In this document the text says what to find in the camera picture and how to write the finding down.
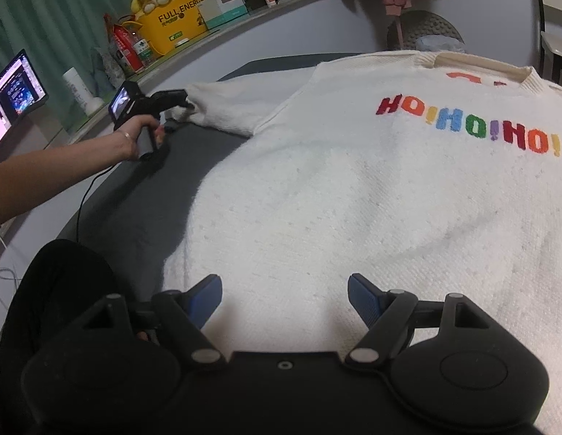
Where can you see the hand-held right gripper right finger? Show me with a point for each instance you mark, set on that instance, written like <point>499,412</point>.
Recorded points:
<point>364,297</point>

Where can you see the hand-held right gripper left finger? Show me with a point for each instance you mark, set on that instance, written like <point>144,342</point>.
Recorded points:
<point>203,297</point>

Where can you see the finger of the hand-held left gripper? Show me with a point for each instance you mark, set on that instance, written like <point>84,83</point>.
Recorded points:
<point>174,98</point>

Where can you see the white knit sweater coloured letters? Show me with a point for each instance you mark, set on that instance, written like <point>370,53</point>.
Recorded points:
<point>353,199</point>

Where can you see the person's left forearm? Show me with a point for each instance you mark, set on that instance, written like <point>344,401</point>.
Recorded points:
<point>49,176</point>

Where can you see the person's left hand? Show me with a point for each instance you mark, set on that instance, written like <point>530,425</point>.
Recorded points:
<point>124,142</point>

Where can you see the white lotion tube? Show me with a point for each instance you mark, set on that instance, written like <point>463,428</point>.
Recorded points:
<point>79,90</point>

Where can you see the red snack bag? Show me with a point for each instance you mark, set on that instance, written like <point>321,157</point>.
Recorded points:
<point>124,47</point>

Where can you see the clear water bottle green label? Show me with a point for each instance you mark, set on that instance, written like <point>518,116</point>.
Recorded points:
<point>142,50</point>

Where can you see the yellow storage box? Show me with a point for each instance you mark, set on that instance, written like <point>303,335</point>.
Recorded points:
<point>172,22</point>

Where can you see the white and teal box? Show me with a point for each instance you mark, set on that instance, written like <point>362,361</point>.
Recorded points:
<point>224,7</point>

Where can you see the laptop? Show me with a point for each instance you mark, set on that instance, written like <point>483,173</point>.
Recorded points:
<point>13,99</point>

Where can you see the green curtain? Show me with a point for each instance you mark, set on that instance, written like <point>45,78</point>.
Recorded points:
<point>58,9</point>

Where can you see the person's black trouser leg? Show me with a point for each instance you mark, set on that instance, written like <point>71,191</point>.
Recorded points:
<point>58,308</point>

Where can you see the grey round massage cushion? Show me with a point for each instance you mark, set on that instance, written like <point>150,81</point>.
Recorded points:
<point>421,25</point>

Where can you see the white bucket with bag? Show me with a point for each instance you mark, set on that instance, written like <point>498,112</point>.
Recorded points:
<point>442,44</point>

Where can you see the white chair with black frame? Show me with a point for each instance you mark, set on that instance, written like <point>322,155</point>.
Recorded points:
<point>557,22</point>

